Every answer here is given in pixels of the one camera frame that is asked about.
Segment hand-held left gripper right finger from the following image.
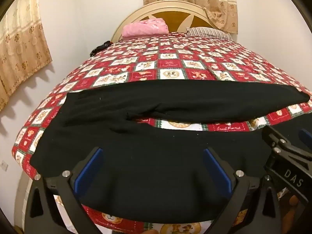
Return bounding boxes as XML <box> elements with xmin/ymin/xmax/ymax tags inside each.
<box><xmin>203</xmin><ymin>147</ymin><xmax>286</xmax><ymax>234</ymax></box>

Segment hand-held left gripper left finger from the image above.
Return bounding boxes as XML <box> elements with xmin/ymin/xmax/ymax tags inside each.
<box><xmin>29</xmin><ymin>147</ymin><xmax>105</xmax><ymax>234</ymax></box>

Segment small black object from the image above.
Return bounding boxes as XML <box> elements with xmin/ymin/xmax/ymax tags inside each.
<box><xmin>89</xmin><ymin>42</ymin><xmax>113</xmax><ymax>57</ymax></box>

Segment black pants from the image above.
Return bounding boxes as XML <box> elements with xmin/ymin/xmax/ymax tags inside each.
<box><xmin>30</xmin><ymin>79</ymin><xmax>310</xmax><ymax>224</ymax></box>

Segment striped pillow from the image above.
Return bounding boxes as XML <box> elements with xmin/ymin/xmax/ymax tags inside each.
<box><xmin>186</xmin><ymin>27</ymin><xmax>233</xmax><ymax>41</ymax></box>

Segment cream wooden headboard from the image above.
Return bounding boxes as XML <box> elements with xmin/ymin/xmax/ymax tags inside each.
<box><xmin>111</xmin><ymin>0</ymin><xmax>216</xmax><ymax>43</ymax></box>

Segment pink folded pillow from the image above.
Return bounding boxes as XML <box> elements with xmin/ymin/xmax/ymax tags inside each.
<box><xmin>122</xmin><ymin>18</ymin><xmax>169</xmax><ymax>39</ymax></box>

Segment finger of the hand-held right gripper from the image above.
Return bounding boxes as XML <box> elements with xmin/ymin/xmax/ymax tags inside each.
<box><xmin>300</xmin><ymin>129</ymin><xmax>312</xmax><ymax>150</ymax></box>
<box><xmin>262</xmin><ymin>125</ymin><xmax>312</xmax><ymax>170</ymax></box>

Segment red bear printed blanket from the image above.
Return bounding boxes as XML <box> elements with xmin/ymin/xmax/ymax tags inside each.
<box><xmin>12</xmin><ymin>32</ymin><xmax>312</xmax><ymax>234</ymax></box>

